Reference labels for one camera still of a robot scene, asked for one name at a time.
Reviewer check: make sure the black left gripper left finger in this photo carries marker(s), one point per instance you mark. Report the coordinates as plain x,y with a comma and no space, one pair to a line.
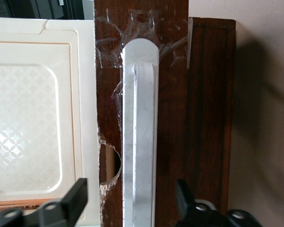
54,212

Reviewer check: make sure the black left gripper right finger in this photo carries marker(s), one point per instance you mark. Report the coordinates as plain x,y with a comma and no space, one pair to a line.
189,212

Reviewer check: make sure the cream patterned drawer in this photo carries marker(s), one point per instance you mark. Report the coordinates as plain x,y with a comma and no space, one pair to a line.
26,118

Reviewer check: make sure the dark brown wooden door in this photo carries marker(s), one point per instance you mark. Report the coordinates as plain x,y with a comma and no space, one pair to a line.
170,130

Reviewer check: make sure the dark wooden base board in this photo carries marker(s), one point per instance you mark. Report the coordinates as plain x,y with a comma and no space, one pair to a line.
210,106

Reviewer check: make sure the clear adhesive tape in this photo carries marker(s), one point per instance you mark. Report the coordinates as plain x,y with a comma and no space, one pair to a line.
116,113
144,26

